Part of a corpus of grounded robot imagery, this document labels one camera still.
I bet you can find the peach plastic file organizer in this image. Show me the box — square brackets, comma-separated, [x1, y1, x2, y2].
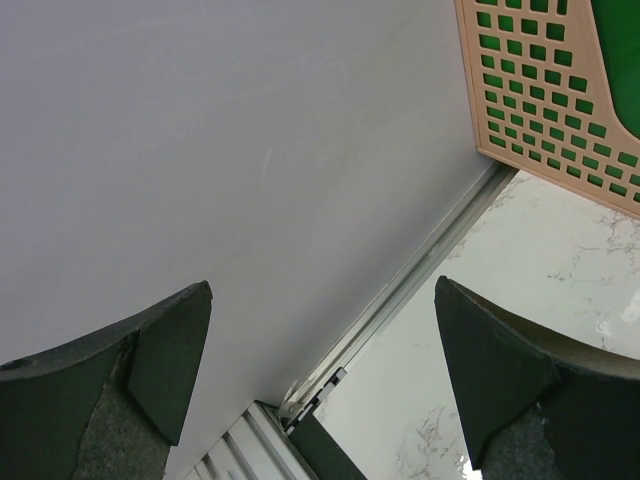
[453, 0, 640, 221]

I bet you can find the green file folder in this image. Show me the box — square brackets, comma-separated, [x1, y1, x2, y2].
[474, 0, 640, 201]

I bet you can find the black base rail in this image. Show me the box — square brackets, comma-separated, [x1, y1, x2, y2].
[285, 367, 366, 480]

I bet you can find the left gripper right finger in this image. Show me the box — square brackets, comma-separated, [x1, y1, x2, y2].
[434, 276, 639, 479]

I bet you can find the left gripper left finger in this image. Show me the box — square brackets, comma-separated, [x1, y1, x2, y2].
[1, 281, 213, 479]

